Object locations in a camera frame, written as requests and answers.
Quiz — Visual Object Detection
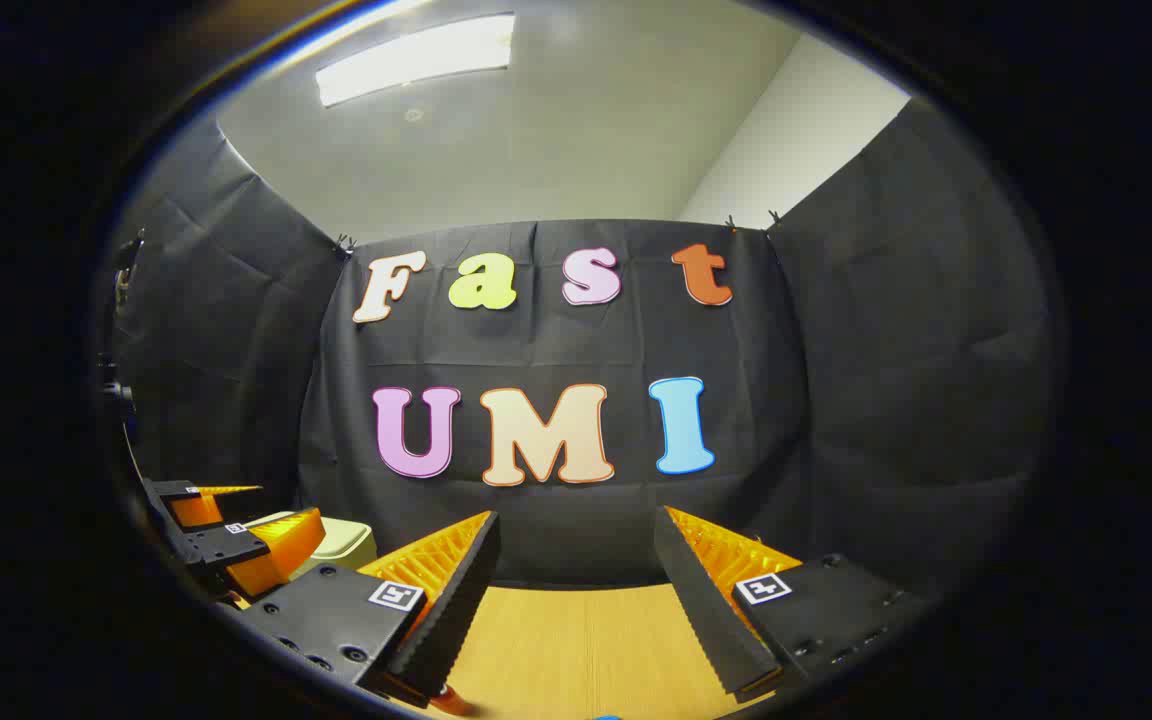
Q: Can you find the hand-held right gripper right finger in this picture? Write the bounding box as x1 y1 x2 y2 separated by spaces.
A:
652 505 939 701

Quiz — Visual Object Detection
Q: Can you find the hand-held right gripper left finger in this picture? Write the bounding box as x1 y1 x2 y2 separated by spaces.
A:
234 510 503 709

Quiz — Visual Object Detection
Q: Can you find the green desktop garbage bin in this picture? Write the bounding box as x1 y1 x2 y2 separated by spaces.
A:
241 511 378 581

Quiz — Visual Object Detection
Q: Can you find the black backdrop cloth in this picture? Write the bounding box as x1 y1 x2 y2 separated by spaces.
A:
101 98 1067 601

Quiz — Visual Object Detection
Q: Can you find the ceiling light panel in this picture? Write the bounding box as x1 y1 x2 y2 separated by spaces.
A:
314 12 517 109

